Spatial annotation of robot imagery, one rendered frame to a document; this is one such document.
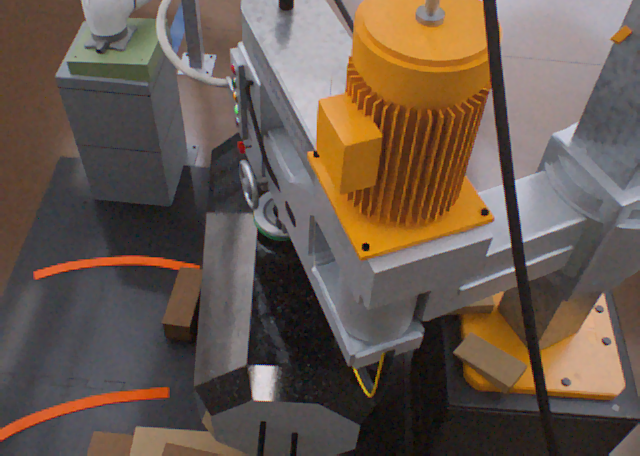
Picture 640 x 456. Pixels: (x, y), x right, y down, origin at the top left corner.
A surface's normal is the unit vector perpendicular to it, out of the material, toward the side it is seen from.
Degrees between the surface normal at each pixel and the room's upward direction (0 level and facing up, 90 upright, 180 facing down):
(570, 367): 0
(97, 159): 90
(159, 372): 0
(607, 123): 90
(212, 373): 45
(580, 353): 0
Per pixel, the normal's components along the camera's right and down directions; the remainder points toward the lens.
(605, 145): -0.89, 0.32
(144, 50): -0.02, -0.69
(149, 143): -0.10, 0.76
